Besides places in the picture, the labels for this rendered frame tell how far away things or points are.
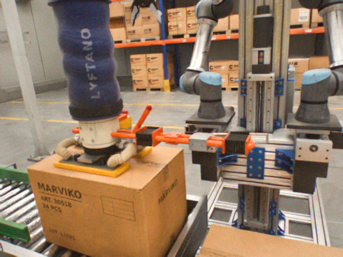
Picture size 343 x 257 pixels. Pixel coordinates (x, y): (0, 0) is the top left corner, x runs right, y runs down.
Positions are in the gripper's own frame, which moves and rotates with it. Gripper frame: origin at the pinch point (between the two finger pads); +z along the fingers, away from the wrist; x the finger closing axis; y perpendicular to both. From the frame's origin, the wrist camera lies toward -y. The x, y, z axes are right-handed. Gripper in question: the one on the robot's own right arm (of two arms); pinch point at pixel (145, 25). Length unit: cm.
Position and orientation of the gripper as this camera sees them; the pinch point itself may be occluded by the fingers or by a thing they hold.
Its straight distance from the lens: 135.5
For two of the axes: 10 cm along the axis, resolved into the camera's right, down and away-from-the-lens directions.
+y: 3.9, -3.1, 8.7
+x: -9.2, -0.6, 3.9
